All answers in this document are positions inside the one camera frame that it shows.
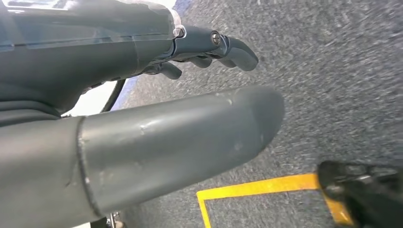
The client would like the yellow floor tape outline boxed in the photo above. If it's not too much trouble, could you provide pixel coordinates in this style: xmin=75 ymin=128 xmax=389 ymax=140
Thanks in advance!
xmin=196 ymin=172 xmax=355 ymax=228

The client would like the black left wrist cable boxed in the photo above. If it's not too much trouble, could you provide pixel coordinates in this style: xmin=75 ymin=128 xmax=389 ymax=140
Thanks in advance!
xmin=100 ymin=78 xmax=127 ymax=114

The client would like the black robot foot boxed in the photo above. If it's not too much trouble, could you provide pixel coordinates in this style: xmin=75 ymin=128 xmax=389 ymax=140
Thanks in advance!
xmin=317 ymin=160 xmax=403 ymax=228

